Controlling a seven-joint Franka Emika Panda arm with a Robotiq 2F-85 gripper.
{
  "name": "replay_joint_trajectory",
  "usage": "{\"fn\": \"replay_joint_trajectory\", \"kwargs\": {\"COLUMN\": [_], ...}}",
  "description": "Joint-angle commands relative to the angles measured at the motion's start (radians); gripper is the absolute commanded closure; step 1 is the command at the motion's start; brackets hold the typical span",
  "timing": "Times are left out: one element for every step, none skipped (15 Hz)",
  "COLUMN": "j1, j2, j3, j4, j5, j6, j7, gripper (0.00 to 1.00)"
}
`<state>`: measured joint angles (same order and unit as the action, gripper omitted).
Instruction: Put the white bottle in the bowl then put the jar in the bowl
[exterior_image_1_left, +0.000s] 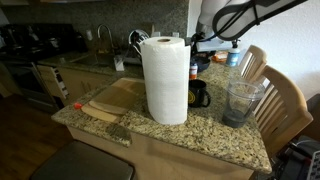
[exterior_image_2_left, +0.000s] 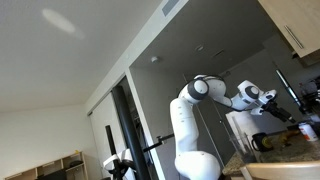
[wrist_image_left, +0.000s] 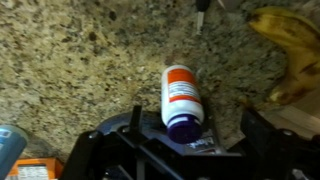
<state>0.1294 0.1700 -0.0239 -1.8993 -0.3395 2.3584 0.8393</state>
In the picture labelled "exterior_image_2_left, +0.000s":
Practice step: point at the thick black pole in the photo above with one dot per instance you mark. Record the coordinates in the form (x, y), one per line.
(128, 133)

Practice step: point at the yellow banana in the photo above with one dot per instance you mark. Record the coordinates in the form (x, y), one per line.
(288, 135)

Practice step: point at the black mug with yellow logo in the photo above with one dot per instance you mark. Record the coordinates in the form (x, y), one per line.
(263, 142)

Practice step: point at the clear plastic blender cup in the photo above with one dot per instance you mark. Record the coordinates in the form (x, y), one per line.
(245, 150)

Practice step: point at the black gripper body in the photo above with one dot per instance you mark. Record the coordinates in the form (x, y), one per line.
(275, 110)

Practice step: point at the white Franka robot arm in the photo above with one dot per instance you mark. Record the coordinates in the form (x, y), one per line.
(186, 133)

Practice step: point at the white paper towel roll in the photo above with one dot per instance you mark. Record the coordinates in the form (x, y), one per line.
(240, 123)

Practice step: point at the low wooden shelf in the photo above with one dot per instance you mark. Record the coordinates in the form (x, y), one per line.
(50, 168)

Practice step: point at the white bottle with orange label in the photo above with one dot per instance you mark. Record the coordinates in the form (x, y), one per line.
(307, 131)

